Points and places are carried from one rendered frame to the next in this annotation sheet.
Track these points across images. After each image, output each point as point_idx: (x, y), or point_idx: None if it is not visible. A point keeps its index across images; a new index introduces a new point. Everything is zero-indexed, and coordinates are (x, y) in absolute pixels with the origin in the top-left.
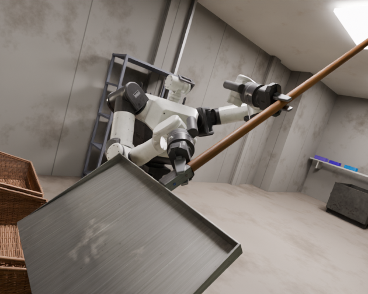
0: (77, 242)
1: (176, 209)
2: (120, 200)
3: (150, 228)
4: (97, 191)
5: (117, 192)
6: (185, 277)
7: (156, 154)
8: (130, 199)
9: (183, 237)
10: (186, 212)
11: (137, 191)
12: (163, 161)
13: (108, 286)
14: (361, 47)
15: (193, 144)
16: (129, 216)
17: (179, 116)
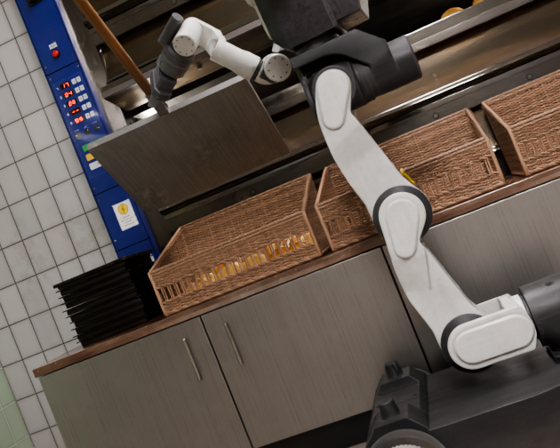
0: (211, 158)
1: (145, 129)
2: (203, 126)
3: (157, 144)
4: (236, 119)
5: (212, 119)
6: (118, 165)
7: (221, 65)
8: (193, 124)
9: (130, 146)
10: (135, 130)
11: (192, 116)
12: (285, 48)
13: (164, 175)
14: None
15: (156, 60)
16: (182, 137)
17: (183, 21)
